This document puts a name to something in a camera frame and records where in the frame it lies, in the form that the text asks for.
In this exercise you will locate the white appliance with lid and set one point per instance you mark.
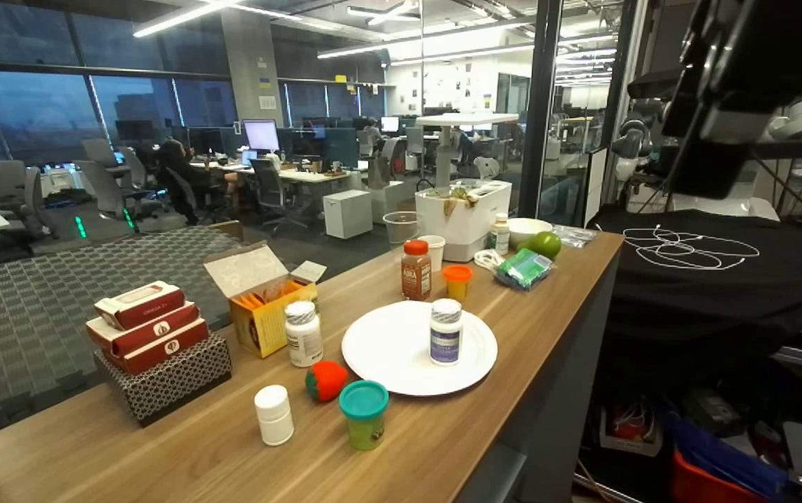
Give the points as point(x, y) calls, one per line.
point(463, 214)

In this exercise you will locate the red storage bin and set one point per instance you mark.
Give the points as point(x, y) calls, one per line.
point(695, 485)

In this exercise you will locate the red toy strawberry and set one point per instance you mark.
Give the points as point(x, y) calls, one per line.
point(325, 381)

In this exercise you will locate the lower red box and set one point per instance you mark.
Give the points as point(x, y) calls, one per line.
point(160, 351)

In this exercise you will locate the black cloth covered table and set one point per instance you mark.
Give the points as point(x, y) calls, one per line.
point(700, 293)

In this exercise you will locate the white blue-label pill bottle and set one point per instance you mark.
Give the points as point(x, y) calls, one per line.
point(445, 332)

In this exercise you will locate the orange-lid spice bottle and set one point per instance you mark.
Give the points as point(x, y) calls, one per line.
point(417, 269)

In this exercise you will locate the top red box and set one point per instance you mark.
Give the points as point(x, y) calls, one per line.
point(137, 305)

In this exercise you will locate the green apple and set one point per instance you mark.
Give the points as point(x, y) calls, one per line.
point(547, 245)

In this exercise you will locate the white paper plate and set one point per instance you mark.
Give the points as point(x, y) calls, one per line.
point(392, 346)

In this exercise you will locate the teal-lid green dough tub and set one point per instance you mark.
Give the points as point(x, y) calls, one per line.
point(364, 408)

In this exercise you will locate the open yellow cardboard box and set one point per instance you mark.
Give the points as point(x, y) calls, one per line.
point(259, 290)

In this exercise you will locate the white pedestal cabinet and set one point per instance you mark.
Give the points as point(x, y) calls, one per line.
point(347, 214)

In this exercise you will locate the small plain white bottle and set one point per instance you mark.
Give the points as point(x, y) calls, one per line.
point(276, 418)

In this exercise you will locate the white bowl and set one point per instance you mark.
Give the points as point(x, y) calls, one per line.
point(527, 230)

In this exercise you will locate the white paper cup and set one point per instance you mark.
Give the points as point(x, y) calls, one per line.
point(435, 249)

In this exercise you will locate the computer monitor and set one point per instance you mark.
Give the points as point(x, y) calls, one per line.
point(260, 136)

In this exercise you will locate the green teal snack packet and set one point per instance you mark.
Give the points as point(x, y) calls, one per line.
point(524, 269)

